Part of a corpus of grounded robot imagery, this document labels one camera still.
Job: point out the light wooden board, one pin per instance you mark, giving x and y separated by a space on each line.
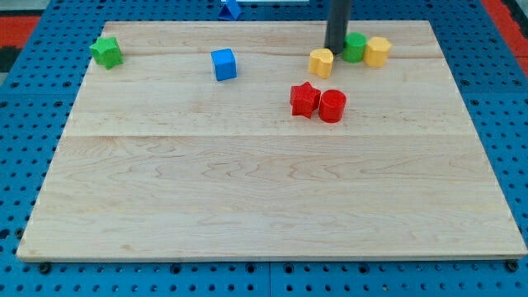
160 162

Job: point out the yellow hexagon block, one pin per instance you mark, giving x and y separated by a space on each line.
377 51

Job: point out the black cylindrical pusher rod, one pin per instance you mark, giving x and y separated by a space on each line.
336 29

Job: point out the blue triangle block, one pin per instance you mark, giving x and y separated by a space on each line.
230 11

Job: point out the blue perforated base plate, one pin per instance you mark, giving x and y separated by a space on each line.
486 52

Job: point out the yellow heart block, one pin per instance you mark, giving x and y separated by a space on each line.
321 62

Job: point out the blue cube block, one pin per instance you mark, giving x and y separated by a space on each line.
224 64

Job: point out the green cylinder block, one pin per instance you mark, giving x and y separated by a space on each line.
354 47

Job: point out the red cylinder block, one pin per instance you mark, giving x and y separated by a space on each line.
331 106

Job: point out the green star block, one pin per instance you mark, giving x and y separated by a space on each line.
106 52

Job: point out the red star block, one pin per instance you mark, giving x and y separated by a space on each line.
304 99

